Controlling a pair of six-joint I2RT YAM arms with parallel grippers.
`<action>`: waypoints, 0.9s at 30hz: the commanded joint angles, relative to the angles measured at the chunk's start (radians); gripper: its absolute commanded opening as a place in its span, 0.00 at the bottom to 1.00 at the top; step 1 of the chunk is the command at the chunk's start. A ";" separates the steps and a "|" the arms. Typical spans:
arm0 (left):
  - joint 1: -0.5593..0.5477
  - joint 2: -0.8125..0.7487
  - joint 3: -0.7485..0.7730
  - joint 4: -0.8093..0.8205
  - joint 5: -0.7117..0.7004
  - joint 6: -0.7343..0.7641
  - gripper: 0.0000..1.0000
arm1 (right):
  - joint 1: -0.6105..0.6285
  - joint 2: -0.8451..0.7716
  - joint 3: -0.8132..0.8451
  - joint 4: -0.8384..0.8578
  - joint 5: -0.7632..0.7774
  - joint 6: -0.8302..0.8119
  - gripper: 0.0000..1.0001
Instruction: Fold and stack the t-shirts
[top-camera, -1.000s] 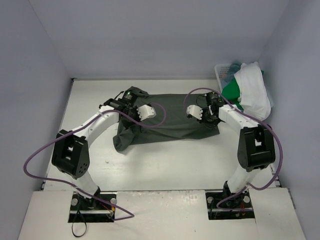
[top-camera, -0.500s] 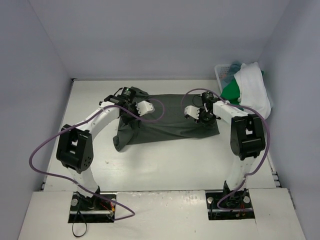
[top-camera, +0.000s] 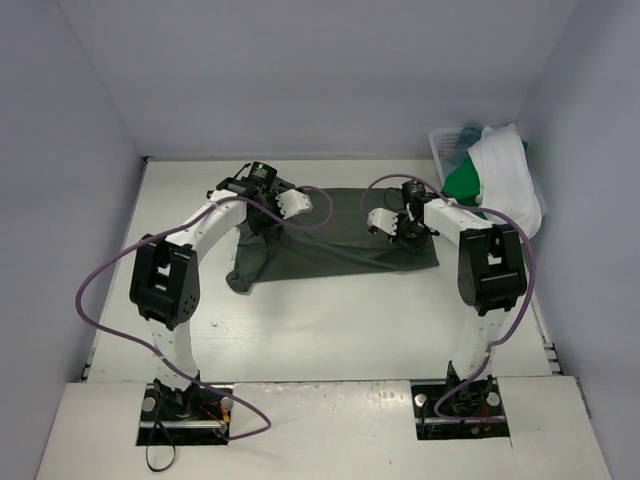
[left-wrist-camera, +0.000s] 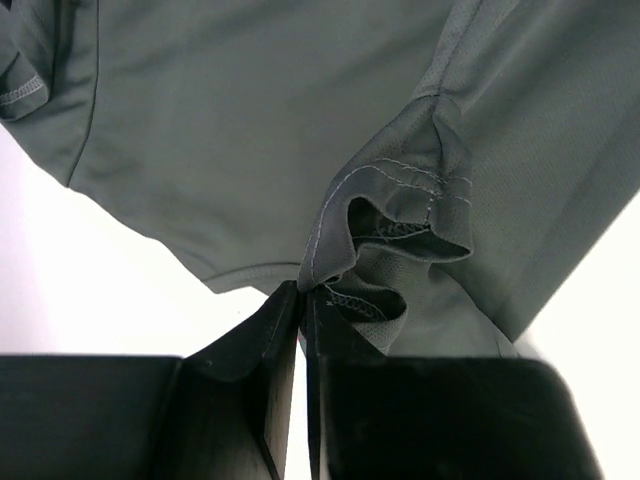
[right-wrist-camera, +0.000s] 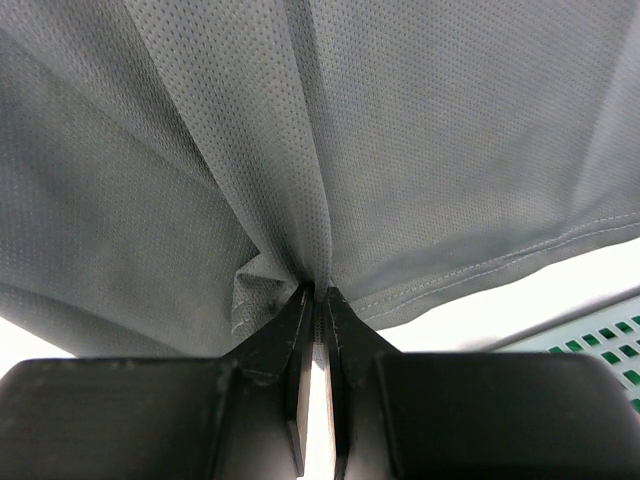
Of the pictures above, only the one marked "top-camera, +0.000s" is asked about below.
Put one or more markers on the green t shirt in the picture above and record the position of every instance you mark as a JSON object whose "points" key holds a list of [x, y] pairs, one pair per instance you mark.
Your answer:
{"points": [[461, 182]]}

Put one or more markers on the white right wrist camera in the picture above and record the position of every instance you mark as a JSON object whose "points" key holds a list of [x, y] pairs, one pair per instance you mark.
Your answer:
{"points": [[383, 220]]}

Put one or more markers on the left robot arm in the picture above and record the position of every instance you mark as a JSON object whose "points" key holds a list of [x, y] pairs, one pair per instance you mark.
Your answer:
{"points": [[165, 285]]}

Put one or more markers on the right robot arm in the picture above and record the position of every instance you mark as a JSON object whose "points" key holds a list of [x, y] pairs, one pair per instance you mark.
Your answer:
{"points": [[491, 275]]}

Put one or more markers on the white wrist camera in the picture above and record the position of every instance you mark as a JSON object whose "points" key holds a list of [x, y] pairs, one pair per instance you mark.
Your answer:
{"points": [[383, 220], [293, 202]]}

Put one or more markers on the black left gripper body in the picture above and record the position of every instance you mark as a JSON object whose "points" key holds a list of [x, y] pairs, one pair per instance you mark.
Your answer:
{"points": [[261, 220]]}

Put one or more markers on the white t shirt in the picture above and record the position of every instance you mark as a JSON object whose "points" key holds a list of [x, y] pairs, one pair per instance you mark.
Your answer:
{"points": [[505, 182]]}

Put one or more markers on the light blue garment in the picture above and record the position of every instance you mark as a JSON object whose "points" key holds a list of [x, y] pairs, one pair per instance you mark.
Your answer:
{"points": [[469, 135]]}

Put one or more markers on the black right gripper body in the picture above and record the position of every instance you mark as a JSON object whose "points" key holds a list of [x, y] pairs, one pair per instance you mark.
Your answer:
{"points": [[411, 230]]}

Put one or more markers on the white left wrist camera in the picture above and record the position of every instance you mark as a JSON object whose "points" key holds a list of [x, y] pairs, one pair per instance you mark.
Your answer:
{"points": [[293, 202]]}

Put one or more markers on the white laundry basket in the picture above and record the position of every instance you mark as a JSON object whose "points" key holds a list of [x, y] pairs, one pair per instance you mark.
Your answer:
{"points": [[441, 142]]}

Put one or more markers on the grey t shirt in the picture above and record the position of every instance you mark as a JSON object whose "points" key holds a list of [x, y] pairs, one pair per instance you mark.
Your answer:
{"points": [[342, 247]]}

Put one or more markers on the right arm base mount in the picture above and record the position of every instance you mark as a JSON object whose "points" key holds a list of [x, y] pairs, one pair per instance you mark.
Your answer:
{"points": [[473, 414]]}

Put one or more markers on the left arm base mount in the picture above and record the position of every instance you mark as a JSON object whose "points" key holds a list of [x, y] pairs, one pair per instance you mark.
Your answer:
{"points": [[203, 418]]}

